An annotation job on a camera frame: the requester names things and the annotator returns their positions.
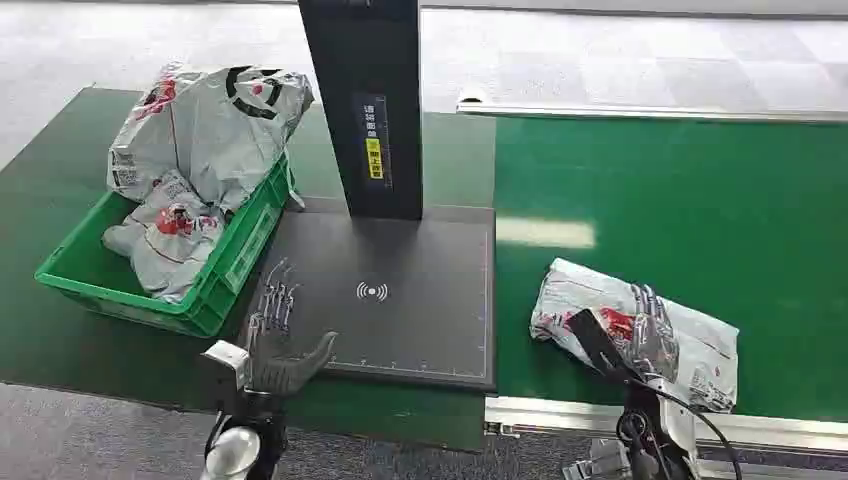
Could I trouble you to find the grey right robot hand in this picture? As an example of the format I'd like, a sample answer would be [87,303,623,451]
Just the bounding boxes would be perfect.
[567,283,684,387]

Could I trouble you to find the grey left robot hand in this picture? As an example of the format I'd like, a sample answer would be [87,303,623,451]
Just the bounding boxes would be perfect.
[245,256,340,397]

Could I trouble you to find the white plastic parcel with label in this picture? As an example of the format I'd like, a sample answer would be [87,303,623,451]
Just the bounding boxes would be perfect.
[529,257,741,415]

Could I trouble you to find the green conveyor belt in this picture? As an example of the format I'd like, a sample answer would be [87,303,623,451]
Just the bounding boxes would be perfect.
[492,115,848,425]

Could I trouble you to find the small white parcel red print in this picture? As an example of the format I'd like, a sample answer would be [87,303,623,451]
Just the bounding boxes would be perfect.
[101,170,232,306]

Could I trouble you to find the green plastic crate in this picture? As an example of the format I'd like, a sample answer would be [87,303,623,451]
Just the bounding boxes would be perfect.
[34,150,297,339]

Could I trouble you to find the yellow label sticker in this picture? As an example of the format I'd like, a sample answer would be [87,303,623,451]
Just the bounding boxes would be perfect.
[365,137,385,181]

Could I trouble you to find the large white parcel black print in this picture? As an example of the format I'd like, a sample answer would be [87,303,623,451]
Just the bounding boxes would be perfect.
[105,62,316,215]

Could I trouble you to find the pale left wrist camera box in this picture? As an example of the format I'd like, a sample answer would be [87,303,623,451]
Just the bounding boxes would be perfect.
[201,340,254,392]

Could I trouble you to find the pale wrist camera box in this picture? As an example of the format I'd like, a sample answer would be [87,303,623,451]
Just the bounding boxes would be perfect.
[201,340,254,392]
[659,380,700,458]

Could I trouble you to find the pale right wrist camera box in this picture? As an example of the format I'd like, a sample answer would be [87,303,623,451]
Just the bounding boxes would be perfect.
[659,380,700,458]

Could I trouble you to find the black cable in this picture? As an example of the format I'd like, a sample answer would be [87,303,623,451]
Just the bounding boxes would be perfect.
[632,377,744,480]

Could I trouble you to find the grey metal bracket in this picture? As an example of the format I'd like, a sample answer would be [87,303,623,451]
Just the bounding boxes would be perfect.
[561,438,634,480]

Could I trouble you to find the silver conveyor rail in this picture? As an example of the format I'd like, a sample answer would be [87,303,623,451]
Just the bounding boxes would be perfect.
[455,97,848,125]
[483,396,848,460]

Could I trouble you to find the black scanner base plate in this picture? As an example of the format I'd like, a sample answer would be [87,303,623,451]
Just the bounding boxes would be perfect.
[237,205,498,393]

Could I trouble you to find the black scanner post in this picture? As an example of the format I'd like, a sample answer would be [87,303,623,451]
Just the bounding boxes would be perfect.
[297,0,425,222]

